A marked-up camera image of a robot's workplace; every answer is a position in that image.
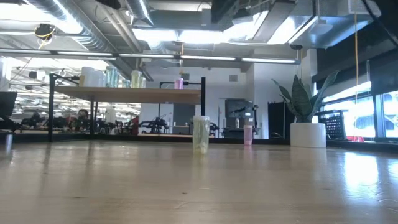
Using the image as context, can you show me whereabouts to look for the yellow medicine bottle white cap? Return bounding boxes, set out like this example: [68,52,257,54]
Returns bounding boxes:
[192,115,210,155]

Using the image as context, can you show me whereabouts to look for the wooden shelf with black legs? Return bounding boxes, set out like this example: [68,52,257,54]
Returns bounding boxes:
[48,73,206,144]

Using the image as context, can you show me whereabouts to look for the black background robot arms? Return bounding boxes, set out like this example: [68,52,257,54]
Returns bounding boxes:
[139,114,170,134]

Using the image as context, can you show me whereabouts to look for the yellow hanging cable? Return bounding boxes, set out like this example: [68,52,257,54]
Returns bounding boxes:
[353,12,360,141]

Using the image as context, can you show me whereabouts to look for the long ceiling light bar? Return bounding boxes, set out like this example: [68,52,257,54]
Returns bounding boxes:
[0,48,302,65]

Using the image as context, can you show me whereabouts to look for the green succulent in white pot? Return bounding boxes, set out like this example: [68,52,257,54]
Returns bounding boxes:
[272,70,340,149]

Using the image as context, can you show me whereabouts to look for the black folding screen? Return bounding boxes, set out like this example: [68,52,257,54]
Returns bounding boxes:
[267,101,294,140]

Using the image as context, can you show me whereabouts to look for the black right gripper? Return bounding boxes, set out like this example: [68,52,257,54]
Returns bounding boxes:
[211,0,240,23]

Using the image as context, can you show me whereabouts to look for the black side table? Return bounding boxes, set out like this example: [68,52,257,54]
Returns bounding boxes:
[221,126,259,139]

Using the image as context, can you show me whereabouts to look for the person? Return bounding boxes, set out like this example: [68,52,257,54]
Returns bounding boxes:
[67,108,91,131]

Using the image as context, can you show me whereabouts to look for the black pegboard stand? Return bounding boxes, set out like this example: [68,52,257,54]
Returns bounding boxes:
[317,109,346,141]

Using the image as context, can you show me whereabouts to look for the black monitor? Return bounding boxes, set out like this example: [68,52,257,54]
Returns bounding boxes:
[0,91,19,118]

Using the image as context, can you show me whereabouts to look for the opaque white medicine bottle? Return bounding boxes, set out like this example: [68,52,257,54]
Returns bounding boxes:
[79,66,95,88]

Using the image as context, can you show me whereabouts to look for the black aluminium frame rails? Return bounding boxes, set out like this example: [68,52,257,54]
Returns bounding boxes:
[326,139,398,154]

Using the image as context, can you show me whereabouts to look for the short black frame bar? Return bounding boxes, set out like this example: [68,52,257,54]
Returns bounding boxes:
[208,136,292,146]

